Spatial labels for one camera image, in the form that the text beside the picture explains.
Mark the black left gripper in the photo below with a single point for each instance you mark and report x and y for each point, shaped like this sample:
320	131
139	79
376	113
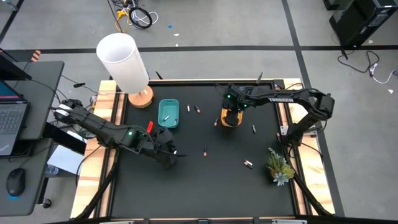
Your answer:
164	141

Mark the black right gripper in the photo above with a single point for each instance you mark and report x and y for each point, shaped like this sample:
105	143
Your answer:
234	101

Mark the slim black copper battery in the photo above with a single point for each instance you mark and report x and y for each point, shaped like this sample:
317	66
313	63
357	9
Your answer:
216	122

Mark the red and black battery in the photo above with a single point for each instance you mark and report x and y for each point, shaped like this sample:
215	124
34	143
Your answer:
205	151

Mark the red clip on arm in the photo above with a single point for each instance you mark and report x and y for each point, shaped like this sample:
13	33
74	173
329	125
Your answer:
150	126

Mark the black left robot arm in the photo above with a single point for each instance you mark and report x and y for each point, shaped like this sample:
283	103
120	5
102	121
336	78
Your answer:
99	127

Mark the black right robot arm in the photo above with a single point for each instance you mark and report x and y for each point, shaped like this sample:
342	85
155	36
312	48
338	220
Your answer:
295	99

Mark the yellow plastic bin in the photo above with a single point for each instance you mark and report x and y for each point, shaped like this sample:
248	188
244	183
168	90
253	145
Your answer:
241	118

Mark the black antenna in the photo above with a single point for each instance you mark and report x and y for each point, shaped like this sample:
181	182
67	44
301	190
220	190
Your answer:
159	75
259	77

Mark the teal plastic bin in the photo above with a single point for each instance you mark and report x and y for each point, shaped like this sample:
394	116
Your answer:
168	109

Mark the silver mounting plate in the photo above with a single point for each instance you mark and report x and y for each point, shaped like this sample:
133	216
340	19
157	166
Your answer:
283	130

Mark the green succulent plant pot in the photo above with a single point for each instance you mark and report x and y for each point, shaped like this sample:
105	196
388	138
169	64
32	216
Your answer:
280	168

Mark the light wooden table board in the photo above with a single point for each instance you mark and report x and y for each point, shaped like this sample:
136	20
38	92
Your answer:
105	93

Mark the white box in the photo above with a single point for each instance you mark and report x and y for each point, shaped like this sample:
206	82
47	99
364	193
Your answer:
65	158

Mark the white lamp with wooden base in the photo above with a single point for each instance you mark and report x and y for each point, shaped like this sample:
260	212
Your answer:
122	62

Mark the black caster wheel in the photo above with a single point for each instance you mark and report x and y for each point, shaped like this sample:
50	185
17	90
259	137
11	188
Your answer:
46	203

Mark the black side desk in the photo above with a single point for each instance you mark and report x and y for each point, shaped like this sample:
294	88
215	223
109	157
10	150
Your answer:
40	93

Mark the black computer mouse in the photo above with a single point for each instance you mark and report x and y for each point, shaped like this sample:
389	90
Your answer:
15	182

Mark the black laptop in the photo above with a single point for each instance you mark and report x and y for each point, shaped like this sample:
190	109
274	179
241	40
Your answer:
12	118

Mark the black computer tower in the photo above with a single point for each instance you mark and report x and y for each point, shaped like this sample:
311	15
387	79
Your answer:
363	18

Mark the orange black striped block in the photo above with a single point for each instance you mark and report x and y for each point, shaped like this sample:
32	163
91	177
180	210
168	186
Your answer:
36	55

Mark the black monitor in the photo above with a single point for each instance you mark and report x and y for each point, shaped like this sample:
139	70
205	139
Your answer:
9	67

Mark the black table-level camera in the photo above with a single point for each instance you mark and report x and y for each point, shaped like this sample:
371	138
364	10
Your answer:
202	221

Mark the black frame strut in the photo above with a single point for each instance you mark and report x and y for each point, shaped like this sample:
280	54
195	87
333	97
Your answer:
99	193
311	196

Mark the silver frame bracket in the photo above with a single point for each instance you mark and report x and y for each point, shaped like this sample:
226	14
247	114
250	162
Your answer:
289	221
116	222

